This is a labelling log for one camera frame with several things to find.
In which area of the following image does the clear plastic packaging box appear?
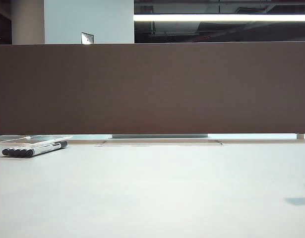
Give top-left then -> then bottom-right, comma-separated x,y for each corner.
0,134 -> 73,159

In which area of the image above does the brown desk divider panel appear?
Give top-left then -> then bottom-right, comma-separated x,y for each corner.
0,42 -> 305,136

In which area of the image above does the white ceiling light strip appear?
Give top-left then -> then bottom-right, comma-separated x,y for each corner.
133,13 -> 305,22

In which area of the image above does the beige round column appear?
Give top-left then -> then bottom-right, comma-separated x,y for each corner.
11,0 -> 45,46

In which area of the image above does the grey metal divider bracket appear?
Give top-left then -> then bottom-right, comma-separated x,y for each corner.
112,133 -> 209,139

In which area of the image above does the desk cable flap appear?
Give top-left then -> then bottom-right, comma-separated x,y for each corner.
94,139 -> 228,147

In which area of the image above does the metal wall plate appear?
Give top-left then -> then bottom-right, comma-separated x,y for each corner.
80,31 -> 95,46

